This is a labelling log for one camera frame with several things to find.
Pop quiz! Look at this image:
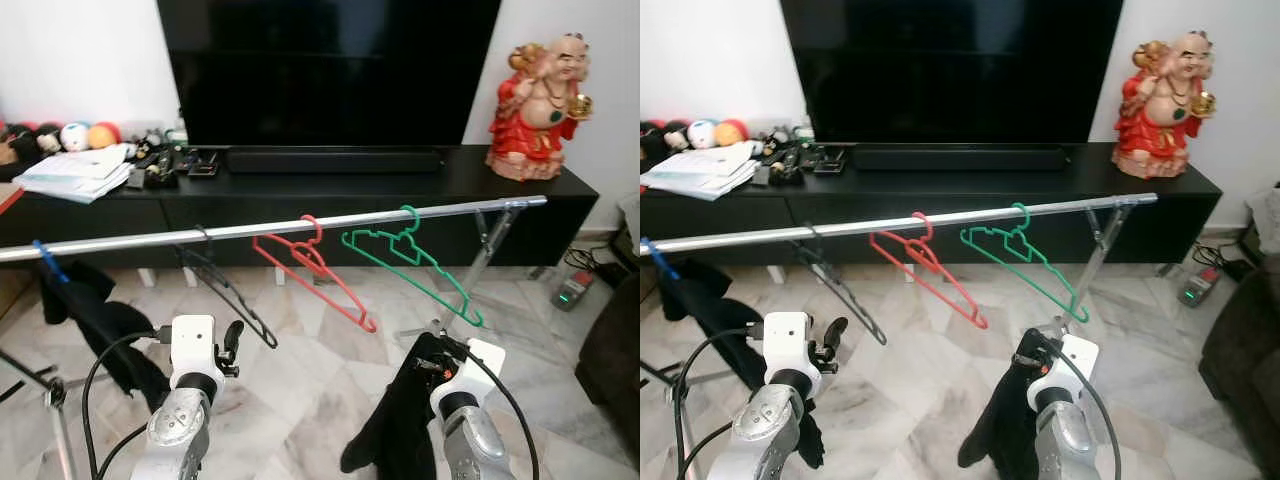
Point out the black polo shirt with logo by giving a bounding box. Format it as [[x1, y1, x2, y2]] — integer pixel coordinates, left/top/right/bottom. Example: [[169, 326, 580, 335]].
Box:
[[340, 330, 451, 479], [38, 258, 173, 413], [957, 327, 1046, 471], [655, 257, 827, 471]]

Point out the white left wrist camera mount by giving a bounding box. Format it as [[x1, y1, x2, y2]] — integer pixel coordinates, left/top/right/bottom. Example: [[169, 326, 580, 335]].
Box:
[[763, 311, 813, 376], [168, 314, 219, 379]]

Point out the red laughing Buddha statue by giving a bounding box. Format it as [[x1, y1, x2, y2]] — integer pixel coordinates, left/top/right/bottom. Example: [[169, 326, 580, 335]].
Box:
[[485, 33, 596, 183], [1112, 30, 1219, 181]]

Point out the silver clothes rack end frame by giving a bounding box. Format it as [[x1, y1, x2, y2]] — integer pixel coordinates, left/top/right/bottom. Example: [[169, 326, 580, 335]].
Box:
[[1040, 195, 1141, 341], [665, 375, 701, 480], [395, 198, 531, 346], [40, 375, 81, 480]]

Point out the dark grey plastic hanger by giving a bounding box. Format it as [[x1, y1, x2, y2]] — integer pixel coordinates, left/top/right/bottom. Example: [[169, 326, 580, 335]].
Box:
[[175, 228, 279, 349], [795, 225, 889, 347]]

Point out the blue plastic hanger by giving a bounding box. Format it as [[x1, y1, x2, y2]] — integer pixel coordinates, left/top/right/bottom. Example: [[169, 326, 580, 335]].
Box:
[[32, 238, 71, 286], [640, 236, 686, 283]]

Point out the black television console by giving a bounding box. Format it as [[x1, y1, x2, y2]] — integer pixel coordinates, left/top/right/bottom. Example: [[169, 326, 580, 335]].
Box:
[[0, 143, 601, 271], [640, 140, 1223, 269]]

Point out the black round plush toy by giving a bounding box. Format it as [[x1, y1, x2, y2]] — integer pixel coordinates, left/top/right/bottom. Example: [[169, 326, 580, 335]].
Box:
[[12, 122, 63, 161], [645, 120, 691, 156]]

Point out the grey power strip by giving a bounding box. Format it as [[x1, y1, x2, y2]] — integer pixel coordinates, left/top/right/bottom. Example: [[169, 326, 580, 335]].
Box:
[[1175, 265, 1223, 309], [550, 270, 598, 313]]

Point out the silver clothes rack rail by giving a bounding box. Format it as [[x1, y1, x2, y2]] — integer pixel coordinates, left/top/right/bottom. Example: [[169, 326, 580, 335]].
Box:
[[640, 192, 1159, 256], [0, 195, 549, 264]]

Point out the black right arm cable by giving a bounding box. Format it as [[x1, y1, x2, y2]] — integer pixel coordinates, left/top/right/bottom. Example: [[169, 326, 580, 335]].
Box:
[[440, 335, 541, 480], [1040, 335, 1123, 480]]

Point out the black gold trinket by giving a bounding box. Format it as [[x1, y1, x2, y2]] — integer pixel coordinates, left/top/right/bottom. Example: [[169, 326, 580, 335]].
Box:
[[143, 150, 183, 191], [770, 148, 809, 187]]

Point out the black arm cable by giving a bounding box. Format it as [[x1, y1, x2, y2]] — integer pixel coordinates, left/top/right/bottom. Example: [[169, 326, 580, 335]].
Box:
[[80, 325, 176, 480], [672, 325, 771, 480], [1040, 335, 1123, 480], [440, 335, 541, 480]]

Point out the black flat screen television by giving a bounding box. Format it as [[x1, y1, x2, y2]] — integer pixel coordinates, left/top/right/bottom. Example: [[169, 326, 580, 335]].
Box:
[[157, 0, 503, 149], [780, 0, 1123, 146]]

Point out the red plastic hanger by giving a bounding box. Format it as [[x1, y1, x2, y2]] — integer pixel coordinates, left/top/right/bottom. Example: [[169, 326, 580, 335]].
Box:
[[252, 214, 379, 334], [868, 211, 991, 331]]

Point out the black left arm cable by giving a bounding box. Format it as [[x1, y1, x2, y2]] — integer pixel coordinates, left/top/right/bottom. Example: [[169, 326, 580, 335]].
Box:
[[80, 325, 176, 480], [672, 325, 771, 480]]

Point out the stack of white papers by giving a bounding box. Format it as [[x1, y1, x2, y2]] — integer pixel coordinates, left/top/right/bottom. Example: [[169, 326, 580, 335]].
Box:
[[640, 140, 761, 201], [12, 143, 136, 204]]

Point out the green plastic hanger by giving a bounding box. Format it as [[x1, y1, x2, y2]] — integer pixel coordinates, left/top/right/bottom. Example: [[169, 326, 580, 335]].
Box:
[[341, 205, 486, 329], [960, 203, 1091, 324]]

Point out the black soundbar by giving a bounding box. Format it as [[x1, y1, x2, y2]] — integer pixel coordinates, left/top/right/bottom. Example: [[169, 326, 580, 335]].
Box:
[[225, 147, 446, 177], [850, 145, 1069, 173]]

